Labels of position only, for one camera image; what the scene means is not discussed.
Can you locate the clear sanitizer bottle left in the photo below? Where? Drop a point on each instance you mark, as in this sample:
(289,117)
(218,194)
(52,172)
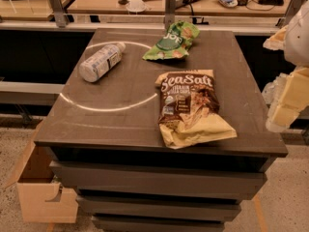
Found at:
(273,90)

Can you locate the metal rail bracket middle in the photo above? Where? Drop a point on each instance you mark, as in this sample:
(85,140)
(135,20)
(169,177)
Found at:
(169,16)

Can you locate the metal rail bracket left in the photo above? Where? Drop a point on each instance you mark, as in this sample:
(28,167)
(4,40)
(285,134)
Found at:
(60,16)

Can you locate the clear plastic lid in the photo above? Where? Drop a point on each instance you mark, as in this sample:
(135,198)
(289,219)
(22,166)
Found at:
(136,6)

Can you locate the blue plastic bottle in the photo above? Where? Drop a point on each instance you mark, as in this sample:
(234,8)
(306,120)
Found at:
(101,62)

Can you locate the metal rail bracket right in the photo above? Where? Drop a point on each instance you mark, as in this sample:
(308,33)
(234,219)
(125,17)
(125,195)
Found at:
(293,8)

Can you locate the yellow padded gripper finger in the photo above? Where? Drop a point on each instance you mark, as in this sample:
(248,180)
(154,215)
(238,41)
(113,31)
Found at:
(291,96)
(276,41)

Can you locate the metal rail bracket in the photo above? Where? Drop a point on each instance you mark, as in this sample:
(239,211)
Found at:
(169,16)
(60,16)
(293,8)

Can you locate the open wooden drawer box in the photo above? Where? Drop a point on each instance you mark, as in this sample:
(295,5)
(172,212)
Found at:
(41,198)

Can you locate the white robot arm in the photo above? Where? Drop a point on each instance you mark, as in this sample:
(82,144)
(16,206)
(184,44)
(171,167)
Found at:
(296,45)

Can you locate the grey drawer cabinet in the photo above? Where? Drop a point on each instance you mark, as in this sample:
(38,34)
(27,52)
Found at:
(105,141)

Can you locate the green rice chip bag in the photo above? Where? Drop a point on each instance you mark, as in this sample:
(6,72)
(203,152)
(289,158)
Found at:
(175,43)

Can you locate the brown sea salt chip bag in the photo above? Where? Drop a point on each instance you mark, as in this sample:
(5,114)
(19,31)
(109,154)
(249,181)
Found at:
(189,109)

